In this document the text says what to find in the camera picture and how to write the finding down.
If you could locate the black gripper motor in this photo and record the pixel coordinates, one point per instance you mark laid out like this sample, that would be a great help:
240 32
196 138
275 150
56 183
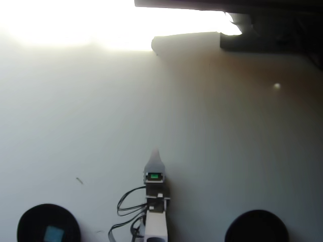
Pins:
154 177

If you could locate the blue cube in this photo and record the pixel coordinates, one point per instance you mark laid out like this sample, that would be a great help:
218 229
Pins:
54 233

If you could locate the white Koch robot arm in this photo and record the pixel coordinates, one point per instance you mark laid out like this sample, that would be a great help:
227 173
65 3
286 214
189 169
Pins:
156 221

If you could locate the black round bowl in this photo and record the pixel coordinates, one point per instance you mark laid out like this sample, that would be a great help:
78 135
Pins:
256 227
32 221

